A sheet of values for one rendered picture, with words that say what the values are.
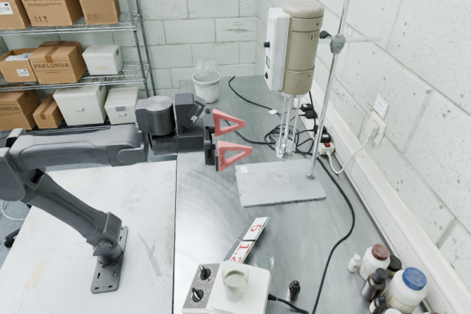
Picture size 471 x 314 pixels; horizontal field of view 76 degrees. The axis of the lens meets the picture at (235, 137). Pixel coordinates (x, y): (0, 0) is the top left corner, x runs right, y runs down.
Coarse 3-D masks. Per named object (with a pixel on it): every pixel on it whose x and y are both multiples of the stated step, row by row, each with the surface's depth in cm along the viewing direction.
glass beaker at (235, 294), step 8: (224, 264) 68; (232, 264) 70; (240, 264) 70; (224, 272) 69; (248, 272) 67; (248, 280) 67; (224, 288) 67; (232, 288) 65; (240, 288) 65; (248, 288) 70; (224, 296) 70; (232, 296) 67; (240, 296) 68
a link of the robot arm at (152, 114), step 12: (156, 96) 61; (144, 108) 57; (156, 108) 58; (168, 108) 58; (144, 120) 59; (156, 120) 58; (168, 120) 59; (144, 132) 61; (156, 132) 60; (168, 132) 61; (144, 144) 62; (120, 156) 61; (132, 156) 61; (144, 156) 62
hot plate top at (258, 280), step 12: (252, 276) 74; (264, 276) 74; (216, 288) 72; (252, 288) 72; (264, 288) 72; (216, 300) 70; (252, 300) 70; (264, 300) 70; (228, 312) 68; (240, 312) 68; (252, 312) 68
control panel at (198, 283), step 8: (200, 264) 82; (208, 264) 81; (216, 264) 80; (200, 272) 80; (216, 272) 77; (200, 280) 78; (200, 288) 76; (208, 288) 74; (208, 296) 73; (184, 304) 74; (192, 304) 73; (200, 304) 72
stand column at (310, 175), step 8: (344, 0) 75; (344, 8) 75; (344, 16) 76; (344, 24) 77; (336, 56) 83; (328, 80) 88; (328, 88) 89; (328, 96) 90; (320, 120) 96; (320, 128) 98; (320, 136) 100; (312, 160) 106; (312, 168) 108; (312, 176) 111
